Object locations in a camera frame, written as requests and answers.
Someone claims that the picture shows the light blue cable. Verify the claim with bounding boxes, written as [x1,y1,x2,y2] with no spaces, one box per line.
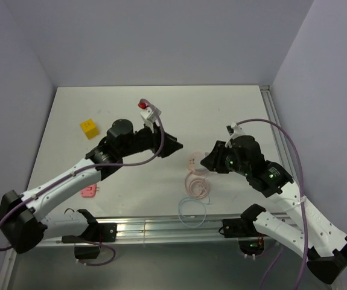
[177,193,212,228]

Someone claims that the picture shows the aluminium side rail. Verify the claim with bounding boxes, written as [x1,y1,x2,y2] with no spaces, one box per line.
[259,85,301,188]

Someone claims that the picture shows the aluminium front rail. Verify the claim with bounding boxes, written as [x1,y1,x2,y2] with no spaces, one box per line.
[8,214,282,248]

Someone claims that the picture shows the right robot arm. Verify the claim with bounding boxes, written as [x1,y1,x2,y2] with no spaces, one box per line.
[200,135,347,285]

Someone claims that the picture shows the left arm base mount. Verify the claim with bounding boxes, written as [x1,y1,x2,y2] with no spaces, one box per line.
[61,223,117,262]

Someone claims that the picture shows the pink power cord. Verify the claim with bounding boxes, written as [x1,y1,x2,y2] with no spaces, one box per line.
[183,172,211,199]

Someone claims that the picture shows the pink round power strip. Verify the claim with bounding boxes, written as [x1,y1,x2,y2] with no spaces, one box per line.
[187,152,209,176]

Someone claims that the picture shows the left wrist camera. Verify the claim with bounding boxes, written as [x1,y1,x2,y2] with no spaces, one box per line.
[138,99,161,130]

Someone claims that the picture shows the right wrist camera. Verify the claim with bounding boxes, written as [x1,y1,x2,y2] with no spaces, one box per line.
[225,122,245,148]

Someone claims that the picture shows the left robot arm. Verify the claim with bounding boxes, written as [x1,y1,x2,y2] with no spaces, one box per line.
[0,119,183,254]

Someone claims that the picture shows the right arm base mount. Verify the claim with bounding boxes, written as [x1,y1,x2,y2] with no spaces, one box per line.
[218,218,266,257]

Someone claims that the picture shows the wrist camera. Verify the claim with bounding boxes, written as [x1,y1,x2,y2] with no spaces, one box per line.
[138,99,161,130]
[225,122,245,148]

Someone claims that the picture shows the yellow cube socket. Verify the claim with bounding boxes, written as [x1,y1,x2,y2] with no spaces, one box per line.
[80,119,100,140]

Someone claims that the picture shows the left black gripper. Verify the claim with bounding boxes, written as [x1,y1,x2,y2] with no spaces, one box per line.
[119,121,183,158]

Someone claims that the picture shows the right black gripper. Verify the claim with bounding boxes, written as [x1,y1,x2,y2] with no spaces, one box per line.
[200,140,250,176]

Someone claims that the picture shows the pink plug adapter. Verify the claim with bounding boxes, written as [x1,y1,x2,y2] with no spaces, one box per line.
[80,184,100,198]

